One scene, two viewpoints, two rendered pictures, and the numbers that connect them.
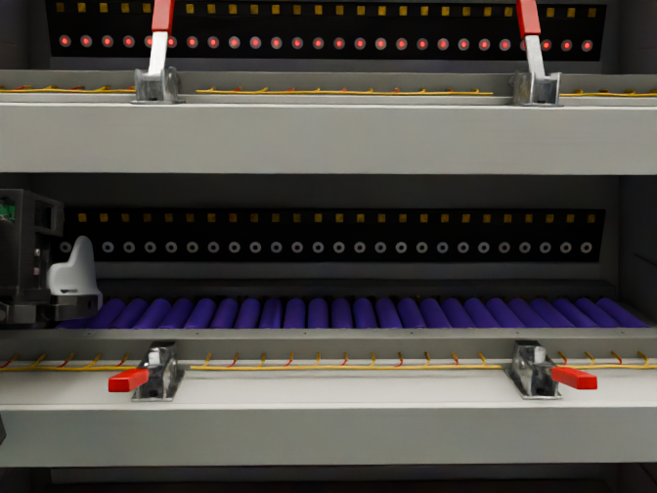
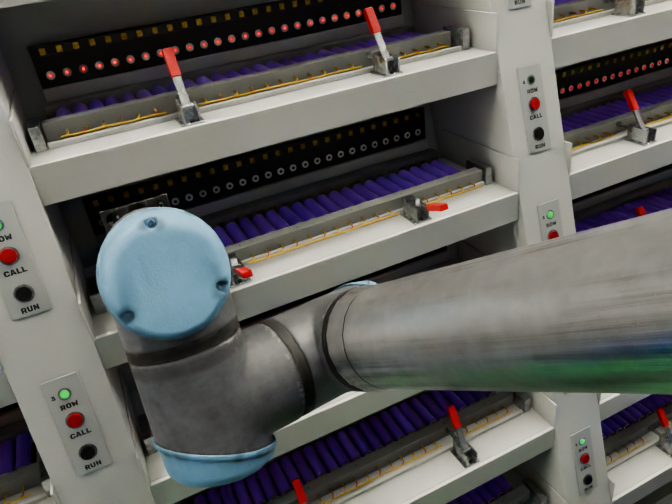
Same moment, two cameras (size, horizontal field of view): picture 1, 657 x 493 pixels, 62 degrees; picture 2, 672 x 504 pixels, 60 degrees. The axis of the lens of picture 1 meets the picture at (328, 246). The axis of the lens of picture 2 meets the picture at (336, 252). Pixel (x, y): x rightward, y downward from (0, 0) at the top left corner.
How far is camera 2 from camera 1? 40 cm
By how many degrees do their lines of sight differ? 23
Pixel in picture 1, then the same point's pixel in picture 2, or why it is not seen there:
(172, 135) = (212, 139)
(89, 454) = not seen: hidden behind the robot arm
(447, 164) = (355, 117)
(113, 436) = not seen: hidden behind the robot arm
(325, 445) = (331, 277)
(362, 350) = (329, 226)
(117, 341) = not seen: hidden behind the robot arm
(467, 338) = (379, 203)
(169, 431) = (255, 296)
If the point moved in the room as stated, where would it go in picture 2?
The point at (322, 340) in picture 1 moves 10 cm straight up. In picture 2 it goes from (308, 227) to (290, 155)
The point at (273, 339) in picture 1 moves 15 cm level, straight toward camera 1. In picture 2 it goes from (283, 235) to (333, 250)
